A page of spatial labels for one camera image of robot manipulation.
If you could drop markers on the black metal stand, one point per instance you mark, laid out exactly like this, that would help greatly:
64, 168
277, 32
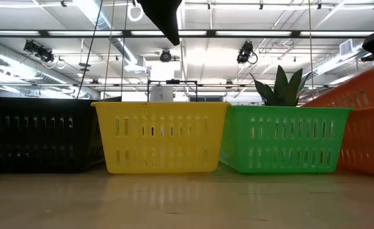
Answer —
172, 81

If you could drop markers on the yellow plastic basket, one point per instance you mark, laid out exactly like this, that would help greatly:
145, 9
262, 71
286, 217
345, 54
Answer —
161, 140

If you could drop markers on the green plant in white pot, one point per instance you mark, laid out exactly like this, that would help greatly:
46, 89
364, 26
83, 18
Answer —
282, 92

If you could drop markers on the green plastic basket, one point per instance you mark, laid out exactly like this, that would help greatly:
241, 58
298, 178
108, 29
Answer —
282, 140

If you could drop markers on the round black overhead camera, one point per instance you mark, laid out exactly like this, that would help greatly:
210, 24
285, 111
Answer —
165, 55

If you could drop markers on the white box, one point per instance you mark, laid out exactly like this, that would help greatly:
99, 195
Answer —
161, 94

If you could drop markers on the black overhead light bar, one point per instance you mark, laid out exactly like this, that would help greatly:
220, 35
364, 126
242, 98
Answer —
126, 33

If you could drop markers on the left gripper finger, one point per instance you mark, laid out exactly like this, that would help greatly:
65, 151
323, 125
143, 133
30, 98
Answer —
164, 16

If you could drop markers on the black plastic basket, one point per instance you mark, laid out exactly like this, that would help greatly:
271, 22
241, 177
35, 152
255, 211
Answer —
40, 136

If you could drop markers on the black ceiling camera cluster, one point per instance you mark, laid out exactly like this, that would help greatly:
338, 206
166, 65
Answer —
39, 51

